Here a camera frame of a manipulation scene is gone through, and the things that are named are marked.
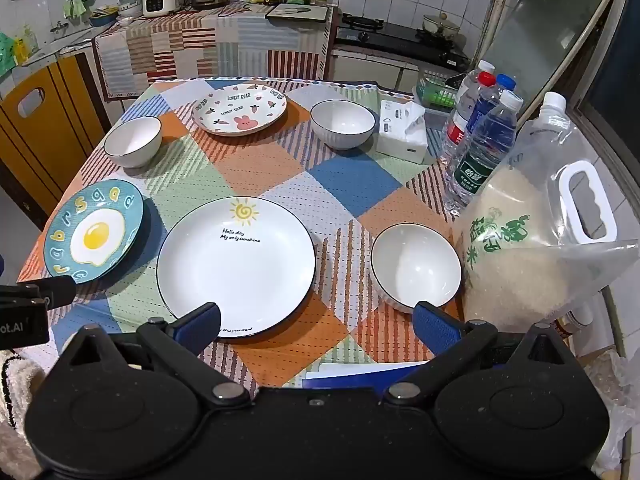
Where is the glass panel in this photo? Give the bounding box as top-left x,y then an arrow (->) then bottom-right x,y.
472,0 -> 621,126

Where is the grey cutting board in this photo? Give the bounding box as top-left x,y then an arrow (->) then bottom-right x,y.
265,3 -> 333,22

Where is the green label water bottle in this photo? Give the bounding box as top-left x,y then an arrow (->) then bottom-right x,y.
442,90 -> 521,216

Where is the striped counter cloth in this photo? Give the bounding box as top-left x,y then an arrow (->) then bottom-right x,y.
94,2 -> 335,101

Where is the white cooking pot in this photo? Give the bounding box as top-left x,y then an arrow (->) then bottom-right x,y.
422,12 -> 461,38

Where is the large white sun plate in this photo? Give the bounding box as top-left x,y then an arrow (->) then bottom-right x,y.
156,196 -> 317,342

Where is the blue label water bottle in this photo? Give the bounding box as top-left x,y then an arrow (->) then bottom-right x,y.
467,74 -> 516,161

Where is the teal fried egg plate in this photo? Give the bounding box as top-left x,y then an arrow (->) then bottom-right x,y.
43,179 -> 145,282

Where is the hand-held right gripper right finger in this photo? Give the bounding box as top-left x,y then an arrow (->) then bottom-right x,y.
382,301 -> 576,406

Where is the wide ribbed white bowl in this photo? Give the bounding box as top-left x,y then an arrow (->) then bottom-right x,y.
370,223 -> 463,313

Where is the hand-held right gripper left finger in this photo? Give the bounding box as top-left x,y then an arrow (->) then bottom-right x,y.
65,302 -> 251,408

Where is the deep ribbed white bowl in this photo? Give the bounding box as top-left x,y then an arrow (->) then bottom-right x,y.
310,99 -> 376,151

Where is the clear plastic bag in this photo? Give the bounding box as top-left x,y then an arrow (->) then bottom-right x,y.
585,350 -> 640,476

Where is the red cap water bottle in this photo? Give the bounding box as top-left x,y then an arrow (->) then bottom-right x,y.
440,71 -> 501,166

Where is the blue dish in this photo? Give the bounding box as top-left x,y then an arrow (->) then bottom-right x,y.
89,7 -> 121,27

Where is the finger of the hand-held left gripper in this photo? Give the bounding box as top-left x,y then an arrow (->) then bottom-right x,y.
15,275 -> 77,309

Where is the white tissue pack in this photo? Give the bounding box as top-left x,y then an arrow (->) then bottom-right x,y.
376,100 -> 429,164

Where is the pink bunny plate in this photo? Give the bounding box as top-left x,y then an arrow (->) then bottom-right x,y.
192,81 -> 288,136

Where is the smooth white bowl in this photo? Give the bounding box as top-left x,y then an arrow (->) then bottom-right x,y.
103,116 -> 163,169

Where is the black gas stove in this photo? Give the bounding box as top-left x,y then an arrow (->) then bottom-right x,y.
335,12 -> 471,68

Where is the checkered tablecloth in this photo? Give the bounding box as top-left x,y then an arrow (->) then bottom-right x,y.
17,78 -> 501,391

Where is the clear rice bag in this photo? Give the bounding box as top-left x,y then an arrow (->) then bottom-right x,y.
451,91 -> 640,333

